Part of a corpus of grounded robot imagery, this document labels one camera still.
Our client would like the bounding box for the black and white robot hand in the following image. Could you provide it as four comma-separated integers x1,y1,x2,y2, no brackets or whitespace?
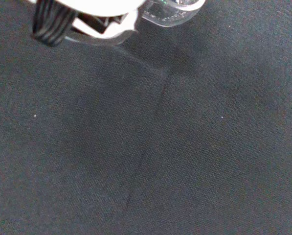
31,0,146,47

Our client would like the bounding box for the black cloth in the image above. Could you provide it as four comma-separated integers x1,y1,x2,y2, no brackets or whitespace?
0,0,292,235

